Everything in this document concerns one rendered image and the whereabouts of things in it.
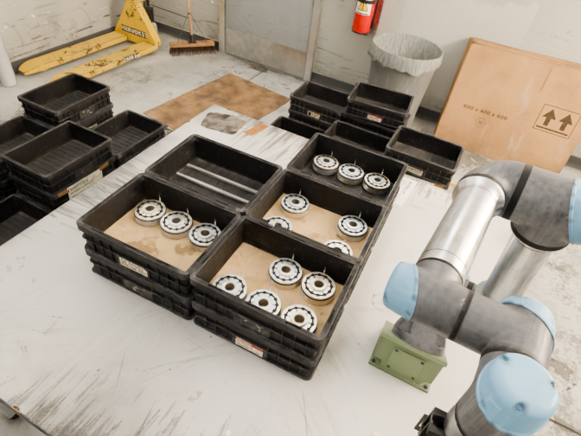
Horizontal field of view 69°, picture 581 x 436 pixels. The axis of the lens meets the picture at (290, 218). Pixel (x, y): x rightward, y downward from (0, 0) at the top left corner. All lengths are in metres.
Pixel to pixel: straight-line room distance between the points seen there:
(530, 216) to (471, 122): 3.00
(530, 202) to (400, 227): 0.94
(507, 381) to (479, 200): 0.38
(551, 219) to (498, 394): 0.47
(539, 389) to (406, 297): 0.18
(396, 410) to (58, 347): 0.96
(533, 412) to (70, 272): 1.36
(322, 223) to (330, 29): 2.94
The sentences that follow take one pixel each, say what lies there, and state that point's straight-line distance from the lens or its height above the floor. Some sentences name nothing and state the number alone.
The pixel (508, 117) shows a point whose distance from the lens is 3.88.
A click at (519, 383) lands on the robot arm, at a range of 0.54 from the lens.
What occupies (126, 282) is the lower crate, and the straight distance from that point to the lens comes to 1.44.
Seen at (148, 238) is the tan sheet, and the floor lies 0.83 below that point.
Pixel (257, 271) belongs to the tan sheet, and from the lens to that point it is 1.33.
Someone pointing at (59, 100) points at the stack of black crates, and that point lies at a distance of 2.98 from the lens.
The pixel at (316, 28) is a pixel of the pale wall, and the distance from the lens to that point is 4.25.
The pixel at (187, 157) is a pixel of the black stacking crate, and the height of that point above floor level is 0.86.
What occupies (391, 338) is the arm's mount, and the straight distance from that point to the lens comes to 1.23.
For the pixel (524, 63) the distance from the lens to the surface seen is 3.81.
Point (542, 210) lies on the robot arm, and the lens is 0.92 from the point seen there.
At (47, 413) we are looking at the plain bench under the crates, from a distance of 1.33.
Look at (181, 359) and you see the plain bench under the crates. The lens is 1.32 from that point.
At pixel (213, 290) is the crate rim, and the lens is 1.16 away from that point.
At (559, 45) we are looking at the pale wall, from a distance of 3.94.
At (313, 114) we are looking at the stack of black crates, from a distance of 3.03.
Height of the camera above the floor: 1.85
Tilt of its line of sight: 43 degrees down
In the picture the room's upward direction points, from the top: 9 degrees clockwise
